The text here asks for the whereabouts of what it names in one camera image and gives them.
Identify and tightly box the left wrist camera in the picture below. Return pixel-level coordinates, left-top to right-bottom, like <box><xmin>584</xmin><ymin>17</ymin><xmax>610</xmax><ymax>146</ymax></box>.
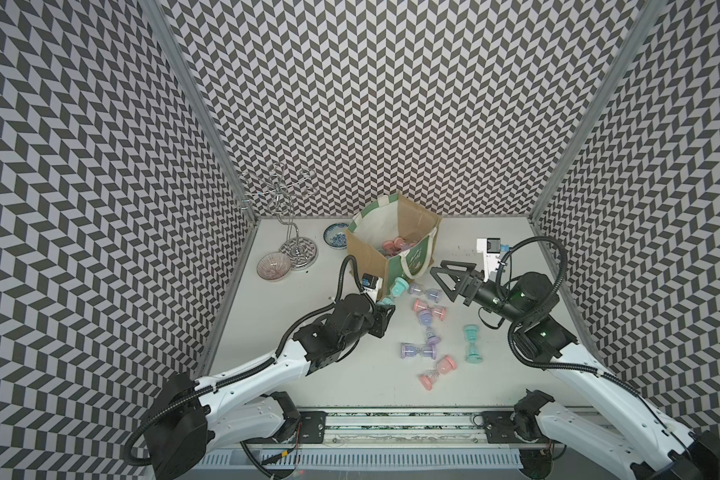
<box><xmin>361</xmin><ymin>273</ymin><xmax>383</xmax><ymax>299</ymax></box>

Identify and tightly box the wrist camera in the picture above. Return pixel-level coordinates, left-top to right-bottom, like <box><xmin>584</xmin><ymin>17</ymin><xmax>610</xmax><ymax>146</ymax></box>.
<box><xmin>361</xmin><ymin>273</ymin><xmax>383</xmax><ymax>299</ymax></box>
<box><xmin>476</xmin><ymin>238</ymin><xmax>510</xmax><ymax>282</ymax></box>

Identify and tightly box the purple hourglass by bag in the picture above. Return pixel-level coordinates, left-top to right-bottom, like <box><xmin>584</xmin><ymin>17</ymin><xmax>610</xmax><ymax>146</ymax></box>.
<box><xmin>408</xmin><ymin>283</ymin><xmax>443</xmax><ymax>303</ymax></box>

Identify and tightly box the metal base rail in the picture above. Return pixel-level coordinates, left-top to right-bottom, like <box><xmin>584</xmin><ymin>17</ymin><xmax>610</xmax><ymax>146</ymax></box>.
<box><xmin>155</xmin><ymin>407</ymin><xmax>661</xmax><ymax>450</ymax></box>

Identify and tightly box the silver wire stand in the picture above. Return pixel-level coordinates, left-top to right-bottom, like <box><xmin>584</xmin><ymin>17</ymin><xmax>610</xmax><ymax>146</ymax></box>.
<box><xmin>238</xmin><ymin>166</ymin><xmax>318</xmax><ymax>271</ymax></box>

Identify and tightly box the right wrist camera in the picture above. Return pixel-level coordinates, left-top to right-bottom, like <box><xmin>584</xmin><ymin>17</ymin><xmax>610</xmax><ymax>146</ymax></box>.
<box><xmin>476</xmin><ymin>238</ymin><xmax>510</xmax><ymax>282</ymax></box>

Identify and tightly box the pink hourglass front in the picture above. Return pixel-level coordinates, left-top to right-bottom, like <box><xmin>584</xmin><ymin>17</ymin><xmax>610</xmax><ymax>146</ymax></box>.
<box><xmin>418</xmin><ymin>355</ymin><xmax>458</xmax><ymax>391</ymax></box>

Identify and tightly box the pink glass bowl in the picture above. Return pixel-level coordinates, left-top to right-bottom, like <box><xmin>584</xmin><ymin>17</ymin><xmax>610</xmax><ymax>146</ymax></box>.
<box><xmin>256</xmin><ymin>252</ymin><xmax>292</xmax><ymax>282</ymax></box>

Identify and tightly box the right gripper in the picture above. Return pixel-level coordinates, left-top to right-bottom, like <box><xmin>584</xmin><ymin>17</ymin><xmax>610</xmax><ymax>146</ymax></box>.
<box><xmin>430</xmin><ymin>260</ymin><xmax>530</xmax><ymax>327</ymax></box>

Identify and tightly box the green hourglass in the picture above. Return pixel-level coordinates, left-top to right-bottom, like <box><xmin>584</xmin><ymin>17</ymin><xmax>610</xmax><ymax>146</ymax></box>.
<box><xmin>377</xmin><ymin>277</ymin><xmax>410</xmax><ymax>306</ymax></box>
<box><xmin>463</xmin><ymin>324</ymin><xmax>483</xmax><ymax>364</ymax></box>

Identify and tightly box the pink hourglass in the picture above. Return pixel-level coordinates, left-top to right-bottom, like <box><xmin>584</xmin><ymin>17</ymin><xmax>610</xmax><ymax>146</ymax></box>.
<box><xmin>413</xmin><ymin>299</ymin><xmax>447</xmax><ymax>321</ymax></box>
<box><xmin>381</xmin><ymin>237</ymin><xmax>407</xmax><ymax>256</ymax></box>
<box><xmin>418</xmin><ymin>355</ymin><xmax>458</xmax><ymax>391</ymax></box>

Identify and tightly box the green canvas Christmas bag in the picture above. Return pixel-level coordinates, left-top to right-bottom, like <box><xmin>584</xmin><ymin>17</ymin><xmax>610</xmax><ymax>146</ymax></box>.
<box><xmin>346</xmin><ymin>193</ymin><xmax>441</xmax><ymax>300</ymax></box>

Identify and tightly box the blue white ceramic bowl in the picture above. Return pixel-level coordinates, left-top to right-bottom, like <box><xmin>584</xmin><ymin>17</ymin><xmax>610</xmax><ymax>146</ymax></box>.
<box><xmin>323</xmin><ymin>222</ymin><xmax>349</xmax><ymax>250</ymax></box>

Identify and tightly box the purple hourglass centre small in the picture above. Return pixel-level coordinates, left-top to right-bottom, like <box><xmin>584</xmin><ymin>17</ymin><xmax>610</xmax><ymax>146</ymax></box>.
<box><xmin>416</xmin><ymin>309</ymin><xmax>441</xmax><ymax>345</ymax></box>

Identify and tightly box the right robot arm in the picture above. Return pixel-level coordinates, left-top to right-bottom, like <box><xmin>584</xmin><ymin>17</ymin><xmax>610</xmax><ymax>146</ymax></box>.
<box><xmin>430</xmin><ymin>236</ymin><xmax>720</xmax><ymax>479</ymax></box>

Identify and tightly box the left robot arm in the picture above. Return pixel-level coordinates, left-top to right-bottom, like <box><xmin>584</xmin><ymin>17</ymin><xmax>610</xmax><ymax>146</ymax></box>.
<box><xmin>120</xmin><ymin>289</ymin><xmax>396</xmax><ymax>479</ymax></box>

